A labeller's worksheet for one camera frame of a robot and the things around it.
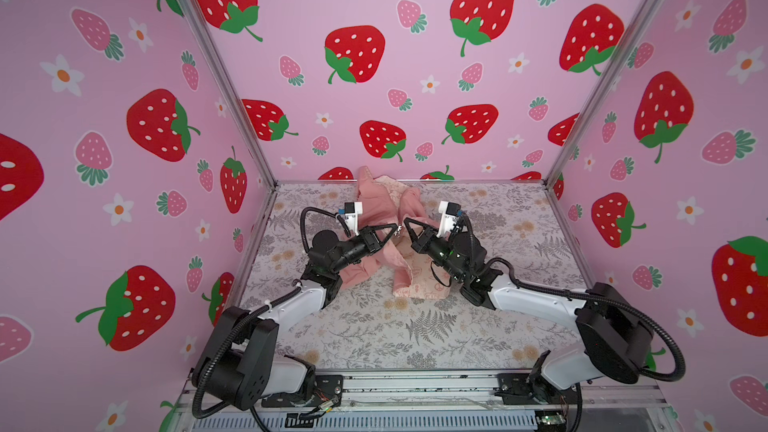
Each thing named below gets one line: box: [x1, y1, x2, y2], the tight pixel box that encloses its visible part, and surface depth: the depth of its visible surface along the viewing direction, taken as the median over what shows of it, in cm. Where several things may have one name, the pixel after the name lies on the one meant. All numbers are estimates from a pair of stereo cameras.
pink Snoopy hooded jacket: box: [337, 166, 451, 300], surface depth 95 cm
